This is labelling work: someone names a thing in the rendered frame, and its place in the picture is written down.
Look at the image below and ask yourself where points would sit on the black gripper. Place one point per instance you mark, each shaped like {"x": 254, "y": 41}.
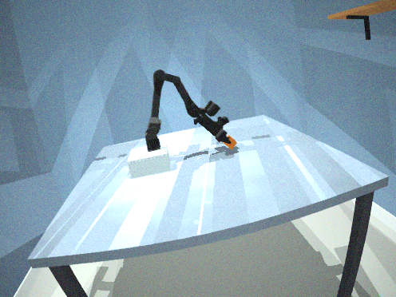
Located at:
{"x": 219, "y": 133}

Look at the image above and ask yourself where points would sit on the orange block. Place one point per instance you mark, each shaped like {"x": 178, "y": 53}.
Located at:
{"x": 233, "y": 142}

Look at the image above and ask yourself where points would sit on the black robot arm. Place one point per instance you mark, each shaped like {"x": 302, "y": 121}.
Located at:
{"x": 154, "y": 124}

